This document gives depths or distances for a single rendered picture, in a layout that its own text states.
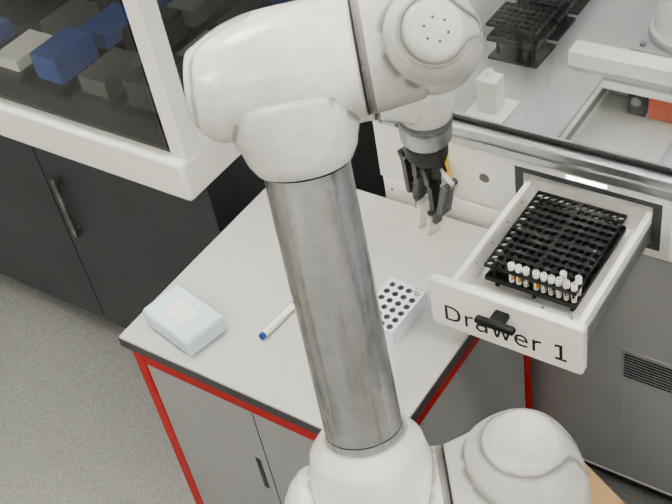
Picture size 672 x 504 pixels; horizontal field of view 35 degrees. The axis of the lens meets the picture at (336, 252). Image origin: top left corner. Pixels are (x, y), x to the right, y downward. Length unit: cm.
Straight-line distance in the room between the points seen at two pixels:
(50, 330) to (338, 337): 219
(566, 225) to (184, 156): 82
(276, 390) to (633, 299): 73
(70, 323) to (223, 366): 140
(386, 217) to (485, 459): 99
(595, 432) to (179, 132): 116
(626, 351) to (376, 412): 106
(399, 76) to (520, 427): 50
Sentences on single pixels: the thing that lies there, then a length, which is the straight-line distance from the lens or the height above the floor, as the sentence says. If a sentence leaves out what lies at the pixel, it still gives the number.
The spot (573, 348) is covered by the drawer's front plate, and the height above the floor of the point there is 88.
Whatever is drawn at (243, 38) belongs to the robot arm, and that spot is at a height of 167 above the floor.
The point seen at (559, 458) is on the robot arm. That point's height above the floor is 113.
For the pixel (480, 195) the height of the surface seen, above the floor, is 83.
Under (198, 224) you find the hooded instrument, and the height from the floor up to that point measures 65.
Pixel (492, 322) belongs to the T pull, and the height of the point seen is 91.
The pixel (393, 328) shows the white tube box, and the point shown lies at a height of 80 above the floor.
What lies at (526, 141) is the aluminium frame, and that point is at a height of 99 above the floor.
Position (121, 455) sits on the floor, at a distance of 295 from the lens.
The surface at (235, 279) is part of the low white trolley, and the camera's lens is 217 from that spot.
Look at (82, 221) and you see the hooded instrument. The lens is 289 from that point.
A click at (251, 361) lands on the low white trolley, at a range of 201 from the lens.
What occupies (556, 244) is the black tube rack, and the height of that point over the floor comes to 90.
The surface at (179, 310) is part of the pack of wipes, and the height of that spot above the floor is 81.
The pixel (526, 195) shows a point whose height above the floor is 88.
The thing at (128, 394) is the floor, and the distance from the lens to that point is 309.
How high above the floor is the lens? 223
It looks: 42 degrees down
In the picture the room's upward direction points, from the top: 11 degrees counter-clockwise
